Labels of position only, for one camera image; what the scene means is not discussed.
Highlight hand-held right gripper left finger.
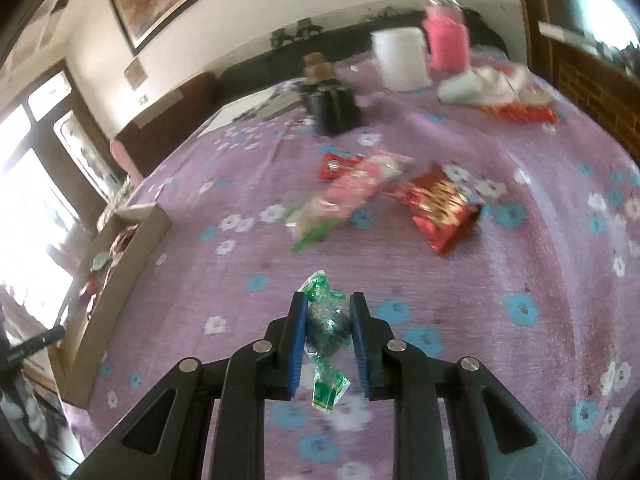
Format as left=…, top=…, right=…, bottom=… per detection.
left=70, top=291, right=308, bottom=480

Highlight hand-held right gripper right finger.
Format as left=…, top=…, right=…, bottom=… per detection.
left=349, top=291, right=586, bottom=480

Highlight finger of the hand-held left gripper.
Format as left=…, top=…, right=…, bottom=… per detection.
left=7, top=326, right=67, bottom=361

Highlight green transparent candy wrapper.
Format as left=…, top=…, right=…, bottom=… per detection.
left=297, top=270, right=351, bottom=411

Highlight cardboard box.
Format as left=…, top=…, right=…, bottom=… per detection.
left=50, top=203, right=172, bottom=408

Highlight dark red gold-character snack packet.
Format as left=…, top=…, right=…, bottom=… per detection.
left=111, top=227, right=137, bottom=261

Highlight purple floral tablecloth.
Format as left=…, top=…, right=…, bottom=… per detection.
left=62, top=45, right=640, bottom=480

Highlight clear green-zip snack bag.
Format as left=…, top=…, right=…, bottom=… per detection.
left=285, top=195, right=361, bottom=253

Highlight dark red gold-print snack packet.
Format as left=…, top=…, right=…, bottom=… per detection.
left=387, top=162, right=483, bottom=256

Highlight floral cushion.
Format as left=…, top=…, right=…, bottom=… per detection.
left=97, top=180, right=136, bottom=221

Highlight small pink cartoon snack packet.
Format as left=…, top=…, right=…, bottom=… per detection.
left=320, top=149, right=413, bottom=216

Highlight small red snack packet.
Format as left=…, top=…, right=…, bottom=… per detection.
left=318, top=152, right=363, bottom=182

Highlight dark framed window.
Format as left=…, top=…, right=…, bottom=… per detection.
left=0, top=60, right=126, bottom=311

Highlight black grinder with wooden knob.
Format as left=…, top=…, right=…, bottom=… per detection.
left=300, top=51, right=362, bottom=137

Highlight white paper sheets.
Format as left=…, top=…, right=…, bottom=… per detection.
left=197, top=97, right=281, bottom=138

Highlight grey notebook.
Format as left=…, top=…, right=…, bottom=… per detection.
left=260, top=92, right=306, bottom=121

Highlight brown and pink chair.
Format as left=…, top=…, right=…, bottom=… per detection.
left=110, top=72, right=221, bottom=178

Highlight white glove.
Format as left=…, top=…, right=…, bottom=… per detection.
left=437, top=65, right=531, bottom=106

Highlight white plastic jar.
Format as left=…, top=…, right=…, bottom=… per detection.
left=371, top=26, right=433, bottom=92

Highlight pink thermos bottle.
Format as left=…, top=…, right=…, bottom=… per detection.
left=421, top=0, right=472, bottom=72

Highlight small wall plaque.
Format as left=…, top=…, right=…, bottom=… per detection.
left=124, top=57, right=148, bottom=91

